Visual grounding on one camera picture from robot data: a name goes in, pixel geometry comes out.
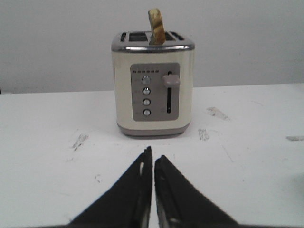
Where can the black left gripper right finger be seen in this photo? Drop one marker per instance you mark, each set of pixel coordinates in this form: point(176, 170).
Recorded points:
point(181, 205)

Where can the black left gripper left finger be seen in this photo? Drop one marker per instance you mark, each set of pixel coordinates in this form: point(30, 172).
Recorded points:
point(127, 203)

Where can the cream two-slot toaster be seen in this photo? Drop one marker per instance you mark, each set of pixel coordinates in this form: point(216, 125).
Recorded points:
point(153, 84)

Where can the slice of toast bread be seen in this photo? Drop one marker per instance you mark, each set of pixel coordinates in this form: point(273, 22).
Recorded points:
point(157, 28)

